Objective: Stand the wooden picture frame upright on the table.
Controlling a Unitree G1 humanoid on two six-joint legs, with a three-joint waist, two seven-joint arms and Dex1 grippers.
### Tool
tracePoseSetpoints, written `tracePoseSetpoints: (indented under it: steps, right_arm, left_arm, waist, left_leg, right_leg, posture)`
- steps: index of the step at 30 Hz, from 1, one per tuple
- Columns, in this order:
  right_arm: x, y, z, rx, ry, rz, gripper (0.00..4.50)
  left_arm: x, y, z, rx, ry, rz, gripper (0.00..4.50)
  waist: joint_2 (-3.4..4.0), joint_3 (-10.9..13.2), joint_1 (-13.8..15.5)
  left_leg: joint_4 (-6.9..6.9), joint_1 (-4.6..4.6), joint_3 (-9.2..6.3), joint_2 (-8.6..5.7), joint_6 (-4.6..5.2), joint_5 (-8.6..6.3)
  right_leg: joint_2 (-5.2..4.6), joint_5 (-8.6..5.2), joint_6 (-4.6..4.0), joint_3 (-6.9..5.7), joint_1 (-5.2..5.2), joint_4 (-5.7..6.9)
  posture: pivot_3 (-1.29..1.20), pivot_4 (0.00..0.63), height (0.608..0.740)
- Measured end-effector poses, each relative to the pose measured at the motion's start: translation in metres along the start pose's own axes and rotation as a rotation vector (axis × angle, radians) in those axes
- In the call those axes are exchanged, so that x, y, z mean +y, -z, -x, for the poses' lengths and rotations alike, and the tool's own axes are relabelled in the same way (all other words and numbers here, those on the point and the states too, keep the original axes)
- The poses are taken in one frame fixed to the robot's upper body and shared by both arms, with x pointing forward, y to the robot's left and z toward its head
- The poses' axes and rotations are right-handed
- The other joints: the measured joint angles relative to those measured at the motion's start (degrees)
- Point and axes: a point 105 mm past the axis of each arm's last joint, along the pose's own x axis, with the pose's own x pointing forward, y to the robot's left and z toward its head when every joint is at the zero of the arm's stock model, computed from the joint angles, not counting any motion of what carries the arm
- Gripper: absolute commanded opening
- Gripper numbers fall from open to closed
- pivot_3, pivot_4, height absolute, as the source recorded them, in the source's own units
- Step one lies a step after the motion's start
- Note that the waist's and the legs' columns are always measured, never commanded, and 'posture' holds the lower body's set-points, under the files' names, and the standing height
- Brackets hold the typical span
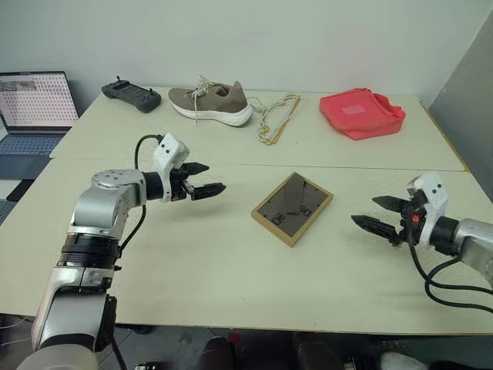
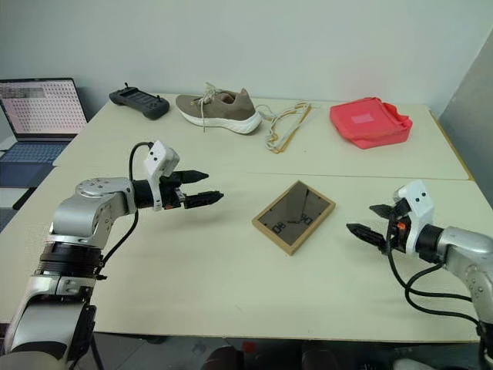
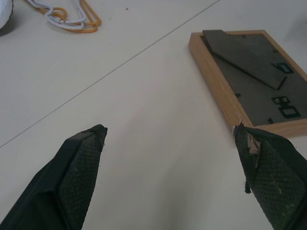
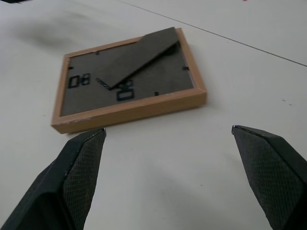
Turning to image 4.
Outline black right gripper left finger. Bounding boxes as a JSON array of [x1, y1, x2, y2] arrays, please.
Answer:
[[0, 127, 107, 230]]

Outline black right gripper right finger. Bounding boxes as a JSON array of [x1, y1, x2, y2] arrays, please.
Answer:
[[231, 124, 307, 230]]

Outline wooden picture frame face down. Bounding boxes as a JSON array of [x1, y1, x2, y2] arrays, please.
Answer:
[[50, 26, 208, 134]]

